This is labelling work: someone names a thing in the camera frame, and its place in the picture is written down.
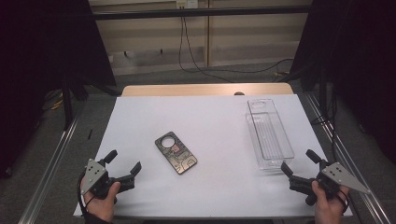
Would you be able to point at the black horizontal bar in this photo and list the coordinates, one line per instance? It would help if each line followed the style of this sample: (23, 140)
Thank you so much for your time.
(202, 12)

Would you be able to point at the white table sheet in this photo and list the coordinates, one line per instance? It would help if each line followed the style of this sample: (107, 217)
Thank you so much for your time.
(202, 118)

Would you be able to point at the white wall socket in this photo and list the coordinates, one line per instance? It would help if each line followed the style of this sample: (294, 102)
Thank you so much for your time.
(186, 3)

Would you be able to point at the dark table grommet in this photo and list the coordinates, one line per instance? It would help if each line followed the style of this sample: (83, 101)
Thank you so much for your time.
(239, 93)

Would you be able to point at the dark patterned phone case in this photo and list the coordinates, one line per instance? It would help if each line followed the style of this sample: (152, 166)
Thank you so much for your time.
(176, 152)

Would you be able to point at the wooden table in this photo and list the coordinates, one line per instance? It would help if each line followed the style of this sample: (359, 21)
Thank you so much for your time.
(202, 89)

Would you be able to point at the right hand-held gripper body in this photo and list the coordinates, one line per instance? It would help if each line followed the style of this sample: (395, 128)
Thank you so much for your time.
(337, 177)

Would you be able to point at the person's right hand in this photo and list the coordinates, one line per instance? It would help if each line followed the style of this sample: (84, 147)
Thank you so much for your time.
(328, 208)

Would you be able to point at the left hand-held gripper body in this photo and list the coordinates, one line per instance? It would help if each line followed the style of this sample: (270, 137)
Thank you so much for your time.
(93, 175)

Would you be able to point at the person's left hand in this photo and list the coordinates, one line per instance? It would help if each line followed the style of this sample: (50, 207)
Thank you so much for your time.
(102, 203)

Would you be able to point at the small black floor item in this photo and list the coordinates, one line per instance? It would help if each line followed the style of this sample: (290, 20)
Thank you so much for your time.
(90, 134)

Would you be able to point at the clear plastic box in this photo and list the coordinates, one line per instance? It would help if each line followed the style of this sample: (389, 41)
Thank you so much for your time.
(269, 133)

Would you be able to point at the metal floor rail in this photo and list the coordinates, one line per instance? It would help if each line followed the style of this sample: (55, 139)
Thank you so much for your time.
(342, 149)
(46, 174)

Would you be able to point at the black stand post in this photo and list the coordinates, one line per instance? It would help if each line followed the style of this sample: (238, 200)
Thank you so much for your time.
(67, 104)

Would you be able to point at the black curtain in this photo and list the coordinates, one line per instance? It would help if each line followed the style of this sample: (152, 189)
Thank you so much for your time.
(37, 62)
(358, 62)

